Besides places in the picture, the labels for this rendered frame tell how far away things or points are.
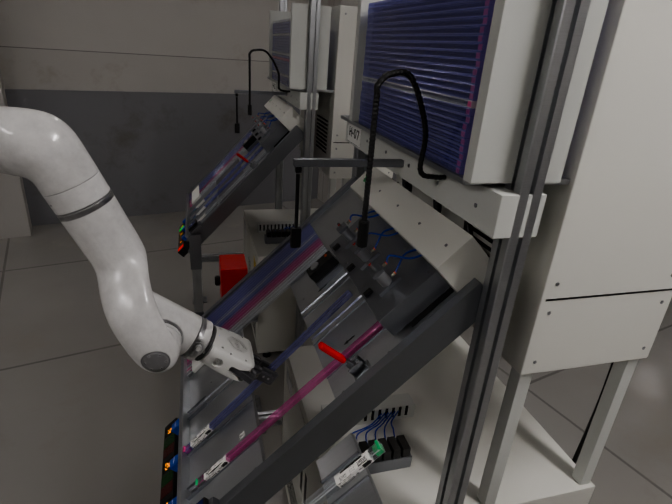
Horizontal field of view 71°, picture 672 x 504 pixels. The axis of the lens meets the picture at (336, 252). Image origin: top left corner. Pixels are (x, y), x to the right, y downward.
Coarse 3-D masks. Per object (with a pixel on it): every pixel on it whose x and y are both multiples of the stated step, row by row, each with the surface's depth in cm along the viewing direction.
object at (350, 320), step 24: (336, 216) 133; (312, 288) 116; (336, 288) 108; (312, 312) 108; (336, 312) 102; (360, 312) 97; (432, 312) 84; (312, 336) 102; (336, 336) 97; (384, 336) 87; (336, 384) 87
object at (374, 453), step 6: (372, 450) 64; (378, 450) 63; (384, 450) 64; (372, 456) 64; (378, 456) 64; (330, 480) 65; (324, 486) 65; (330, 486) 64; (336, 486) 64; (318, 492) 65; (324, 492) 64; (330, 492) 64; (312, 498) 65; (318, 498) 64; (324, 498) 64
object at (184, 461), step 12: (180, 384) 122; (180, 396) 118; (180, 408) 114; (180, 420) 110; (180, 432) 107; (180, 444) 104; (180, 456) 101; (180, 468) 98; (180, 480) 95; (180, 492) 93
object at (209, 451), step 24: (192, 384) 123; (216, 384) 115; (240, 384) 108; (192, 408) 114; (216, 408) 108; (240, 408) 102; (192, 432) 108; (216, 432) 102; (240, 432) 96; (192, 456) 102; (216, 456) 96; (240, 456) 92; (264, 456) 88; (192, 480) 96; (216, 480) 91; (240, 480) 87
